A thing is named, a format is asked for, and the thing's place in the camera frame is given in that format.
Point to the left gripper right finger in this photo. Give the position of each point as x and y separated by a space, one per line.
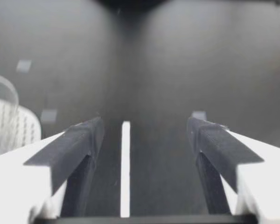
219 144

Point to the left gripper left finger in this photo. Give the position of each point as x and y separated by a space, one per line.
60 149

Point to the clear plastic cup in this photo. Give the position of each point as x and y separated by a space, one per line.
11 126

